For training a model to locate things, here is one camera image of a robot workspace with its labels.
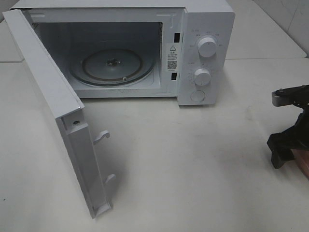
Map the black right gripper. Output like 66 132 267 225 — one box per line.
267 112 309 169

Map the pink round plate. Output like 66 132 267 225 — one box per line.
291 149 309 179

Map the round white door button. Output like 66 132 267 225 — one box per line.
190 90 205 102

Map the lower white timer knob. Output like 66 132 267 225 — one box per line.
194 68 211 86

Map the upper white power knob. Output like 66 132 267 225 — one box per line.
197 35 218 58

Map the white microwave oven body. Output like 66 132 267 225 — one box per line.
8 0 235 105

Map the white warning label sticker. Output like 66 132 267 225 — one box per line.
165 43 181 71

